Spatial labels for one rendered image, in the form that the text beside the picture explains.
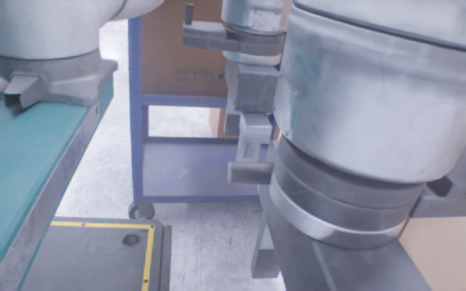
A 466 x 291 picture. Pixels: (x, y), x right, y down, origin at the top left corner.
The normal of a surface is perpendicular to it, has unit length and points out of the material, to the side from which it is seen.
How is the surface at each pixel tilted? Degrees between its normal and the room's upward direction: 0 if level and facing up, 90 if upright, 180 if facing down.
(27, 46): 96
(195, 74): 90
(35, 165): 0
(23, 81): 7
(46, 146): 0
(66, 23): 92
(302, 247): 90
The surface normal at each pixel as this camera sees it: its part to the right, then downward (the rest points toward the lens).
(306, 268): -0.99, -0.04
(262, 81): 0.11, 0.51
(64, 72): 0.66, 0.36
